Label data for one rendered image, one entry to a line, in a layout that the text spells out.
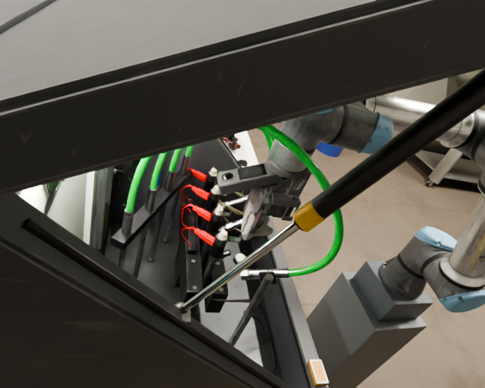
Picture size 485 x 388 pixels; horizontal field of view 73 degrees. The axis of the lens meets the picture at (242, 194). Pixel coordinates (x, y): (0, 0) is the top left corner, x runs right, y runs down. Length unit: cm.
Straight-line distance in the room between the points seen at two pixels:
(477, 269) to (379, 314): 36
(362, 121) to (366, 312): 80
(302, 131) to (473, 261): 62
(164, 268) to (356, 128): 67
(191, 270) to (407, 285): 73
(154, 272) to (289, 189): 51
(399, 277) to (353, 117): 74
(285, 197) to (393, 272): 67
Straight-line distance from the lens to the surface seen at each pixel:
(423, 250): 116
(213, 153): 95
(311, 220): 26
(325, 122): 56
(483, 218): 94
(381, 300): 124
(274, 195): 63
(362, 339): 129
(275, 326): 97
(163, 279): 98
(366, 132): 61
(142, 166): 59
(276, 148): 59
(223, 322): 95
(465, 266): 104
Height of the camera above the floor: 160
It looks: 34 degrees down
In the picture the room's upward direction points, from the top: 22 degrees clockwise
